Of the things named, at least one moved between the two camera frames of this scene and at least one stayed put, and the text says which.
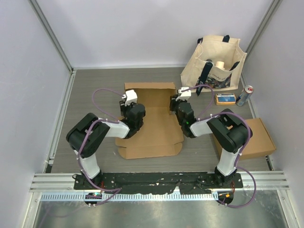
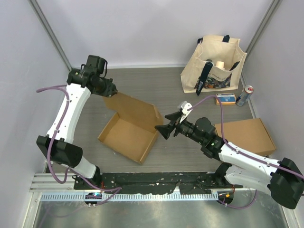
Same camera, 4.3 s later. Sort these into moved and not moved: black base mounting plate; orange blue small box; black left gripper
Moved: black left gripper
Not moved: black base mounting plate; orange blue small box
